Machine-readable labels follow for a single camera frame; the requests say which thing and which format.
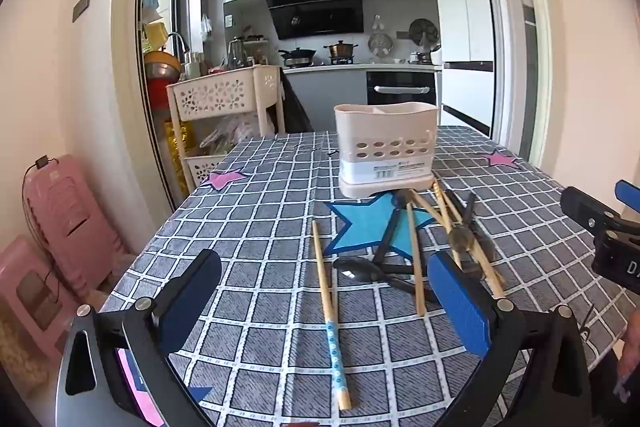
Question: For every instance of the dark round steamer rack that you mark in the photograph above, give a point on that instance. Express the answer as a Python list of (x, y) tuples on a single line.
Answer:
[(422, 32)]

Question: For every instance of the person's right hand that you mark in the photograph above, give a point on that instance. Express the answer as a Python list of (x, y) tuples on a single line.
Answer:
[(632, 347)]

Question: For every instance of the dark metal spoon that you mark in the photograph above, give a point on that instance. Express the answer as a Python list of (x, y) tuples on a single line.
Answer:
[(462, 239)]

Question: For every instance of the yellow patterned bamboo chopstick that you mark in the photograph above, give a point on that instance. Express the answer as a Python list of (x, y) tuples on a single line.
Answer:
[(439, 199)]

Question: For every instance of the grey checked star tablecloth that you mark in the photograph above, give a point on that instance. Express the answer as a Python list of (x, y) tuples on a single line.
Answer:
[(270, 217)]

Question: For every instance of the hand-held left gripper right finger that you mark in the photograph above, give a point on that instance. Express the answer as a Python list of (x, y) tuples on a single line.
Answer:
[(460, 302)]

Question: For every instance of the beige plastic storage trolley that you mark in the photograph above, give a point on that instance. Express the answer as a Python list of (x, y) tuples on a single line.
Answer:
[(215, 97)]

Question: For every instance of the blue patterned bamboo chopstick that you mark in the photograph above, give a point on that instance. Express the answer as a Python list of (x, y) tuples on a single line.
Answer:
[(326, 292)]

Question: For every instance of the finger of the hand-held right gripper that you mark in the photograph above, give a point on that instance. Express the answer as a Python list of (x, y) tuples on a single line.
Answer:
[(629, 194), (580, 207)]

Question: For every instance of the grey kitchen counter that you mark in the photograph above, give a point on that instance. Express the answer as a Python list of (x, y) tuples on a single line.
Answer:
[(330, 92)]

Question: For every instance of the glass kettle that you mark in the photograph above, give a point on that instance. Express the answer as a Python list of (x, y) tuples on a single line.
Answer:
[(236, 54)]

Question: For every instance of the white refrigerator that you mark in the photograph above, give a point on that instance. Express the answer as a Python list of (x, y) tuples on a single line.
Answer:
[(462, 17)]

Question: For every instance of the light round steamer rack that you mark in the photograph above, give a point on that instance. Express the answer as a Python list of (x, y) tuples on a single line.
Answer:
[(380, 47)]

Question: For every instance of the spice rack with bottles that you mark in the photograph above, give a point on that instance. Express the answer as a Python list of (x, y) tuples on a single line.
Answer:
[(260, 57)]

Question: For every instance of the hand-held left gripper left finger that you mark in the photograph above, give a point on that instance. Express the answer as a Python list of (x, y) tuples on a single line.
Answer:
[(190, 302)]

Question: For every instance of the low pink plastic stool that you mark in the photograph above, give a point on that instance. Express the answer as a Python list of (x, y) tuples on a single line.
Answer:
[(30, 302)]

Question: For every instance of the white hanging plastic bag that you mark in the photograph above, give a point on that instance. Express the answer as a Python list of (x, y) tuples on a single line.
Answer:
[(206, 27)]

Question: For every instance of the black built-in oven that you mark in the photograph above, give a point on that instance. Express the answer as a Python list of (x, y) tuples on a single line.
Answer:
[(400, 94)]

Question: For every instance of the gold foil bag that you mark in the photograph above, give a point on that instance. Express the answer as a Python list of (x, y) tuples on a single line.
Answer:
[(177, 137)]

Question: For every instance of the black range hood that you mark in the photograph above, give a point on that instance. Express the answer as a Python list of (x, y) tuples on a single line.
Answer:
[(315, 14)]

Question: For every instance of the grey wall switch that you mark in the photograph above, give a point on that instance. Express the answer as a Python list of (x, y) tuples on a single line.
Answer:
[(81, 7)]

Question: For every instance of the orange basin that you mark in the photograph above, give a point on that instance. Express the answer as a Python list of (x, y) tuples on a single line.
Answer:
[(162, 64)]

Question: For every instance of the beige plastic utensil holder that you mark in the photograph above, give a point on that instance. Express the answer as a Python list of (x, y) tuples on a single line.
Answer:
[(380, 127)]

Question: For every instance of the black wok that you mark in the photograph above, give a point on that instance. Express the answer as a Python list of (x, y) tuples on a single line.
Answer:
[(298, 56)]

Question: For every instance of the clear plastic bags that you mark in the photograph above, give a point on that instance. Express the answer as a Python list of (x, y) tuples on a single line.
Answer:
[(235, 132)]

